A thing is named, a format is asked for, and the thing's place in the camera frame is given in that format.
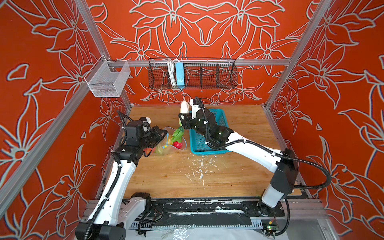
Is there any teal plastic perforated basket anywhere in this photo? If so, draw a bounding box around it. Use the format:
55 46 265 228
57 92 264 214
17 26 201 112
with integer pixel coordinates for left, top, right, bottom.
189 109 229 156

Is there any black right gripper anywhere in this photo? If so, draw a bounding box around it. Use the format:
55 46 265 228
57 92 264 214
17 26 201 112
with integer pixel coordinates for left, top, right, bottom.
177 110 211 139

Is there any red round fruit toy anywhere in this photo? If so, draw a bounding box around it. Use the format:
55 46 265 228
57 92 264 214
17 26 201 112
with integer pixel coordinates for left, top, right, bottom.
173 142 183 149

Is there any green cabbage toy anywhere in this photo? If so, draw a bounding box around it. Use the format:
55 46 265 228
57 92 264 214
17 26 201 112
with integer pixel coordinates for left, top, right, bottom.
155 146 168 155

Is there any clear plastic wall bin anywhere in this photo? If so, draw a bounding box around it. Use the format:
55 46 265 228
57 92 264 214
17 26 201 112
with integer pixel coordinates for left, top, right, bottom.
85 55 131 98

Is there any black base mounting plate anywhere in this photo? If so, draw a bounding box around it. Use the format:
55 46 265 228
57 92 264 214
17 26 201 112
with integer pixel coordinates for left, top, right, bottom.
150 197 286 218

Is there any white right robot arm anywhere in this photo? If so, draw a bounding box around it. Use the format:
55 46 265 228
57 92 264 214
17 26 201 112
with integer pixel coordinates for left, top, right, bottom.
179 97 332 208

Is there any light blue flat box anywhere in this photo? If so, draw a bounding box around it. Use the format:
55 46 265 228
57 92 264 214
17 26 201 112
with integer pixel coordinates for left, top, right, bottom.
175 62 185 89

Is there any white coiled cable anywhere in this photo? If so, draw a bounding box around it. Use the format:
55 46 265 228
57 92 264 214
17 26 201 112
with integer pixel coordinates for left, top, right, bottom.
166 59 178 88

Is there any white daikon toy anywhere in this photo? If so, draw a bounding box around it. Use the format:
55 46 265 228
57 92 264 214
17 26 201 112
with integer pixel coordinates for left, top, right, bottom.
180 101 190 114

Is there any clear zip top bag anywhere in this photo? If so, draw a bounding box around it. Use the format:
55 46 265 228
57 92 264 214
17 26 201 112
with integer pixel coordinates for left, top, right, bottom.
153 127 187 156

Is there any yellow green potato toy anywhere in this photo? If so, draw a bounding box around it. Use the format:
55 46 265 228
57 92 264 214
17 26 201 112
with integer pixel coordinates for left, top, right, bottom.
167 136 174 146

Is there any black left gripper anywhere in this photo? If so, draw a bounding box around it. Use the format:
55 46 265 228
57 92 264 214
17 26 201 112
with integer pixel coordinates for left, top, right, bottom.
139 126 168 149

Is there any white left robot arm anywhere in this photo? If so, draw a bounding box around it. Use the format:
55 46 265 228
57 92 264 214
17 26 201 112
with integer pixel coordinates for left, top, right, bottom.
75 113 168 240

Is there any black wire wall basket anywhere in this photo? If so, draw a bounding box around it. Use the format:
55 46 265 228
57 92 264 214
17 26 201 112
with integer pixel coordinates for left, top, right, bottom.
148 57 238 90

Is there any aluminium frame rail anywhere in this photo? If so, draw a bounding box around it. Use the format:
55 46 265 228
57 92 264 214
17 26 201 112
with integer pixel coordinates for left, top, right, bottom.
107 59 291 68

